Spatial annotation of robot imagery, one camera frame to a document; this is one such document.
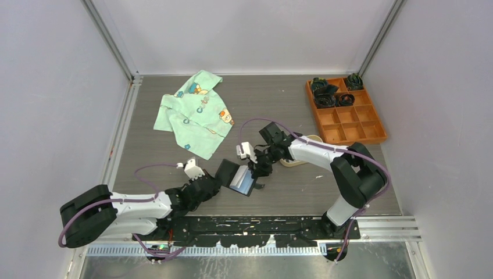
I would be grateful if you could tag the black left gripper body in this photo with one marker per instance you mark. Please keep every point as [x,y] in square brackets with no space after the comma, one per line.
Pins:
[194,206]

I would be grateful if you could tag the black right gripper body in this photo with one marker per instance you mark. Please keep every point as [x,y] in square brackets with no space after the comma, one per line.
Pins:
[268,153]

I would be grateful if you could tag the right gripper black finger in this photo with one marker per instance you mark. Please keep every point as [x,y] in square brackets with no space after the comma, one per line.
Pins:
[257,170]
[267,167]

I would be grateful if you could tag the black leather card holder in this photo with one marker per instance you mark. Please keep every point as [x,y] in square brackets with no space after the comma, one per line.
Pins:
[226,172]

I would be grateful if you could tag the white striped credit card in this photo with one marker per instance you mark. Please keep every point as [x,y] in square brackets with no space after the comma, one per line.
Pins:
[242,180]

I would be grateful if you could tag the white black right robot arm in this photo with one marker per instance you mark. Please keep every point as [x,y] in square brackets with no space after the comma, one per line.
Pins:
[359,177]

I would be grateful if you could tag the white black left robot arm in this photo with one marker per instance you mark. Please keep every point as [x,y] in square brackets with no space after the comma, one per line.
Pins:
[99,212]

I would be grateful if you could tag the beige oval tray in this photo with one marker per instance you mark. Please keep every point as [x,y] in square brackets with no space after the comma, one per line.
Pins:
[304,152]

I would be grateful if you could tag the green cartoon print cloth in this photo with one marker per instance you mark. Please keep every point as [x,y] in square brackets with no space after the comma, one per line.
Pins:
[196,115]

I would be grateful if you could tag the dark rolled belt front left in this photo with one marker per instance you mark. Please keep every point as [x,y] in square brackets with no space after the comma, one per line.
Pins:
[324,100]

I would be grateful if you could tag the dark rolled belt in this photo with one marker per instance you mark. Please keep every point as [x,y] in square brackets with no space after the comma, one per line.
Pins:
[324,100]
[322,86]
[353,82]
[345,100]

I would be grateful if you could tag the dark rolled belt back left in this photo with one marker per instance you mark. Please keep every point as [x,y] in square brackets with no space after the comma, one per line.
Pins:
[322,86]

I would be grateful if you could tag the dark rolled belt front right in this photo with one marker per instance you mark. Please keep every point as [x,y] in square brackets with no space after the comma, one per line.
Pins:
[345,100]

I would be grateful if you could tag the orange compartment organizer box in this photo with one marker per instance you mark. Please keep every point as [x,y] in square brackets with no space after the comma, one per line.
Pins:
[349,124]

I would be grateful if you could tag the dark rolled belt back right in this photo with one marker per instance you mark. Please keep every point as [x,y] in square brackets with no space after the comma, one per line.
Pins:
[353,82]

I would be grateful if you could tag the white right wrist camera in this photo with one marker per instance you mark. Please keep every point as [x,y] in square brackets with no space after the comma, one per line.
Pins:
[246,151]

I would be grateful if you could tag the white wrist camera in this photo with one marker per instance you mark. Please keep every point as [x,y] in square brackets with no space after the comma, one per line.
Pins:
[246,151]
[192,170]

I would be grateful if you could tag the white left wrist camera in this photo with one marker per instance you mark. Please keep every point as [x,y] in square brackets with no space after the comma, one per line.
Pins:
[192,170]

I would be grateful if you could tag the aluminium front rail frame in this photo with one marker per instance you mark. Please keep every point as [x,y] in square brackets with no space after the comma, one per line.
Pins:
[373,230]

